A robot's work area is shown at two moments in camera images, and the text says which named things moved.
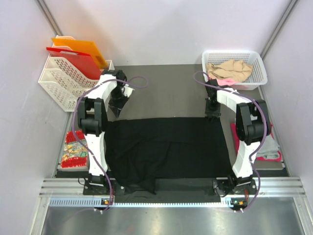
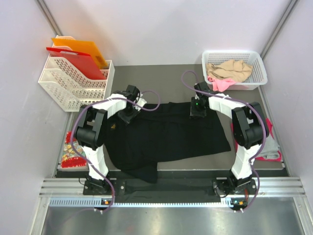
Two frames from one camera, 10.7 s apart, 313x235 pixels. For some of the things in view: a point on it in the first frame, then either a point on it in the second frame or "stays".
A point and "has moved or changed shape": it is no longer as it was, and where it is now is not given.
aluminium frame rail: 74,188 stays
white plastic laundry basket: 255,81 stays
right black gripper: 209,113 to 194,112
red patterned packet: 75,153 stays
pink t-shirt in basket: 225,82 stays
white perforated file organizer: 65,82 stays
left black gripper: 116,107 to 127,119
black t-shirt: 140,150 has moved or changed shape
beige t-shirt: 235,69 stays
